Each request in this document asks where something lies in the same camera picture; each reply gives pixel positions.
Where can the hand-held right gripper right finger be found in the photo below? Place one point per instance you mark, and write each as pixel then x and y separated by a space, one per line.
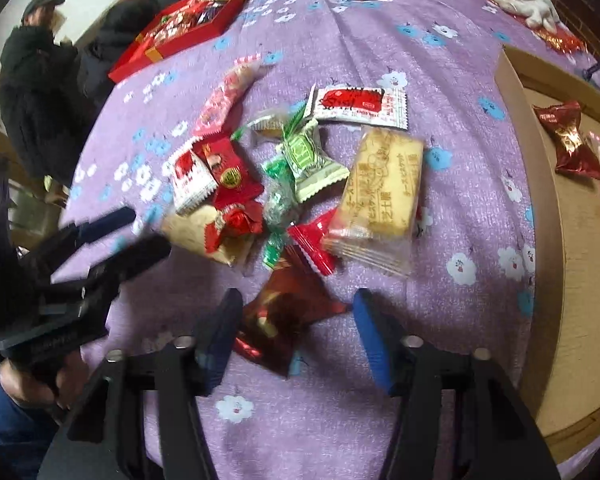
pixel 372 340

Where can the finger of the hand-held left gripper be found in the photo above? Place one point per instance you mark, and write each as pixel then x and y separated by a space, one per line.
pixel 110 220
pixel 140 255

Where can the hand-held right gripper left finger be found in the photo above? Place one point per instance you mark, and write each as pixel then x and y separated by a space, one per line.
pixel 225 330

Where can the dark red foil snack packet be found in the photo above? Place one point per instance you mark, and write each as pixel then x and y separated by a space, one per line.
pixel 285 310
pixel 567 135

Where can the small clear biscuit packet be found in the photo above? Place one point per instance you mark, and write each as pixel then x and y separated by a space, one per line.
pixel 200 232

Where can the small white red-label snack packet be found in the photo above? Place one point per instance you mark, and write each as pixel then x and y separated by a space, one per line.
pixel 190 180

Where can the small green candy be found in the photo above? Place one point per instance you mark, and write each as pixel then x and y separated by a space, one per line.
pixel 275 255
pixel 280 205

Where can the red figure-print snack packet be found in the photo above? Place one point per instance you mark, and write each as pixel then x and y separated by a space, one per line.
pixel 312 245
pixel 230 167

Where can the large clear biscuit packet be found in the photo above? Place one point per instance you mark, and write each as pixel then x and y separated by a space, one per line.
pixel 380 195

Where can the pink cartoon snack packet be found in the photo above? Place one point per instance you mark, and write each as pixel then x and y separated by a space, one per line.
pixel 212 110

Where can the clear green-edged snack packet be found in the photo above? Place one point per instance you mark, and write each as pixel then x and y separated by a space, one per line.
pixel 270 125

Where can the green white snack packet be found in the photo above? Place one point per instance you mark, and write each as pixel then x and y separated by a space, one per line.
pixel 310 160

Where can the pink striped snack packet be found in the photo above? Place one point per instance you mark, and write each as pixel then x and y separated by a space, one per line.
pixel 242 77

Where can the cardboard tray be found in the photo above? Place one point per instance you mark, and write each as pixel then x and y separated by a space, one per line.
pixel 565 260

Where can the large white red-label snack packet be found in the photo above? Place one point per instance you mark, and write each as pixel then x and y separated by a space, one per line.
pixel 360 105

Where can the person's left forearm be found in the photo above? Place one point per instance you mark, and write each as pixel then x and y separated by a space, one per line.
pixel 10 435

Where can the person's left hand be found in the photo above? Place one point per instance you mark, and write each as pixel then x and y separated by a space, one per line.
pixel 25 390

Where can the red candy gift box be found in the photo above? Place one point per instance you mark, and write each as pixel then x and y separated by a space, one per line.
pixel 190 25

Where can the purple floral tablecloth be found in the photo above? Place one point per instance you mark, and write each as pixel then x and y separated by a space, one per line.
pixel 360 50

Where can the red patterned foil bag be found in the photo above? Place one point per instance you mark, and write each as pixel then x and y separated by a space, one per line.
pixel 555 37

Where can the white glove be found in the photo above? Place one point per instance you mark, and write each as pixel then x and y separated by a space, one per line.
pixel 530 5

